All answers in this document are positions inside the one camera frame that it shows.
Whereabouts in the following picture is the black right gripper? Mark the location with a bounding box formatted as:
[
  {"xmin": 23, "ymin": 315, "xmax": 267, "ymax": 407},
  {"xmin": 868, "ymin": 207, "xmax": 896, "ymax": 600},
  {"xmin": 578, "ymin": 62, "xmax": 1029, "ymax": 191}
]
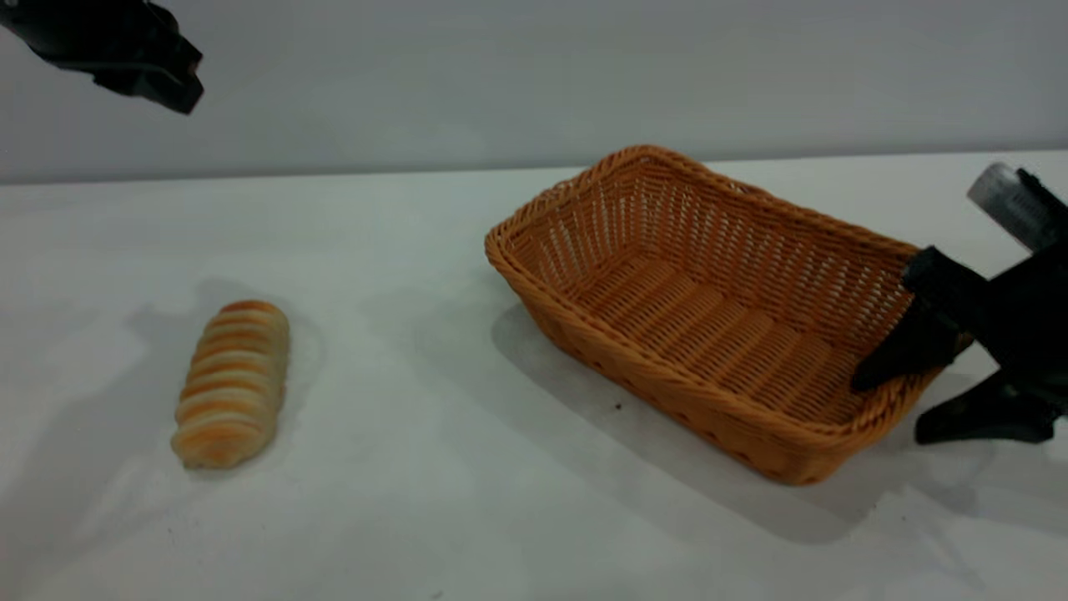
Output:
[{"xmin": 850, "ymin": 245, "xmax": 1068, "ymax": 445}]

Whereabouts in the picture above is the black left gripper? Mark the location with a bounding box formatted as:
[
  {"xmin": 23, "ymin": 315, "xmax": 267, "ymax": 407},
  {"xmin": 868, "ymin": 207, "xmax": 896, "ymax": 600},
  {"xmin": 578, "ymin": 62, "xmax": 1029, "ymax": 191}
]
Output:
[{"xmin": 0, "ymin": 0, "xmax": 204, "ymax": 115}]

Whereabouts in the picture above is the orange woven wicker basket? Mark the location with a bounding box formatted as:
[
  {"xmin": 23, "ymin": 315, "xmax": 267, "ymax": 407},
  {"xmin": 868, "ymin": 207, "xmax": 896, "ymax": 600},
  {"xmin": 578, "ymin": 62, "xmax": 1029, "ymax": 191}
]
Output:
[{"xmin": 485, "ymin": 144, "xmax": 974, "ymax": 487}]

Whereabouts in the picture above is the long ridged bread loaf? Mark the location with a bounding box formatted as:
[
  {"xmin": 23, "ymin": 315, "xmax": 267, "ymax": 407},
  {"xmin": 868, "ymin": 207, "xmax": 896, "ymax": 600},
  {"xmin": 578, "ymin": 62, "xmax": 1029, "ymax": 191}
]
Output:
[{"xmin": 171, "ymin": 300, "xmax": 291, "ymax": 470}]

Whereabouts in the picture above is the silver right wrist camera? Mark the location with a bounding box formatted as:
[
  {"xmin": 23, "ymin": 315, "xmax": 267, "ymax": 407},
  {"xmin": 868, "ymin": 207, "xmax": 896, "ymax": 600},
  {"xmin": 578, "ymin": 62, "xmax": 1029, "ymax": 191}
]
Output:
[{"xmin": 967, "ymin": 163, "xmax": 1068, "ymax": 253}]

